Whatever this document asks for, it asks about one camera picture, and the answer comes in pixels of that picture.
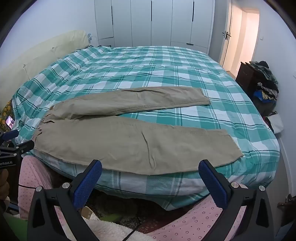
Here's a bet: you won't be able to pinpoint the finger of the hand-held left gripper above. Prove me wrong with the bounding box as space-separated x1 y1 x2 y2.
13 140 35 155
0 129 19 142

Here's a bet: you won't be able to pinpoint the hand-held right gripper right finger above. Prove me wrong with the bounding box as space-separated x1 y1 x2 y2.
198 159 275 241

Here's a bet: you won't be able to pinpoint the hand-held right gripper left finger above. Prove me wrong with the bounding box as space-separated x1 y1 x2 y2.
27 159 102 241

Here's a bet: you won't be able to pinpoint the khaki pants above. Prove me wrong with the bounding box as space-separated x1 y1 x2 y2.
32 87 244 175

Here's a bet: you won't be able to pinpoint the pink dotted pajama pants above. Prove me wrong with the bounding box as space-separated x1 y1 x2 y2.
18 155 248 241

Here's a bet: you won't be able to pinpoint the yellow patterned pillow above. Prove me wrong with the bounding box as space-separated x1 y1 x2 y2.
0 99 15 133

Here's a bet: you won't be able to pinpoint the dark patterned rug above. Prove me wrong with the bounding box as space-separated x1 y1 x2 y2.
79 190 185 232

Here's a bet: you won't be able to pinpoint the white fluffy cloth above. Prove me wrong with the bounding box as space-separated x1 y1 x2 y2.
76 217 153 241

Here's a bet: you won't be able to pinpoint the beige padded headboard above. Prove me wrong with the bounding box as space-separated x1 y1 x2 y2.
0 30 89 112

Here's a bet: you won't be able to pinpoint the white bag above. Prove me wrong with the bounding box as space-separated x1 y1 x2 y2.
265 112 284 134

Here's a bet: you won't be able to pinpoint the pile of dark clothes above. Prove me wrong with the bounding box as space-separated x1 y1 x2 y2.
248 61 279 116

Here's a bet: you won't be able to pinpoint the dark wooden dresser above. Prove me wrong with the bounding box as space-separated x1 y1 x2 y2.
235 61 263 94

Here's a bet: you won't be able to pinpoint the green plaid bed blanket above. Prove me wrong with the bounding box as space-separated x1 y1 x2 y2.
11 45 281 211

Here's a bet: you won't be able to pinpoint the white door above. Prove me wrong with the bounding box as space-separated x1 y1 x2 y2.
220 3 243 68

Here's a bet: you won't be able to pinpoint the white wardrobe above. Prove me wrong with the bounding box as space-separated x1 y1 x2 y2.
94 0 216 55

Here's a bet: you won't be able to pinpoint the black cable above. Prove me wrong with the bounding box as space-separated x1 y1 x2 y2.
121 224 142 241

